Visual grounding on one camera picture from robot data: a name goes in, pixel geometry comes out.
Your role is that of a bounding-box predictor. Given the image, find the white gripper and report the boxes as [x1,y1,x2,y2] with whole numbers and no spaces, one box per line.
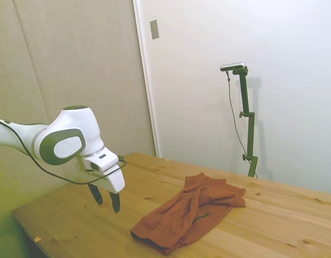
[74,155,126,214]

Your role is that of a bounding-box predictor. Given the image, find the rust orange shorts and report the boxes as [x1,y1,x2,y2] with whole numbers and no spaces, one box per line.
[129,173,247,256]

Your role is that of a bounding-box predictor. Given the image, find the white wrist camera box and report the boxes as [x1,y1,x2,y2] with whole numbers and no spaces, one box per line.
[83,148,119,173]

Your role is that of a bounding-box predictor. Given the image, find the white door frame trim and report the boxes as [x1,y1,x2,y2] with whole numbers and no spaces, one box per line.
[132,0,161,158]

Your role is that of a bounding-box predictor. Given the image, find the dark green camera stand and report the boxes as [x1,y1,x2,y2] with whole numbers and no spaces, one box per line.
[232,67,259,178]

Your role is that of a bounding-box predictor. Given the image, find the grey wall plate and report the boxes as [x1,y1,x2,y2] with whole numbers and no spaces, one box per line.
[149,19,160,40]

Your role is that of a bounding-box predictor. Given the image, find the silver exterior camera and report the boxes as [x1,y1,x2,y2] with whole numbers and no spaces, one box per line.
[219,61,247,72]

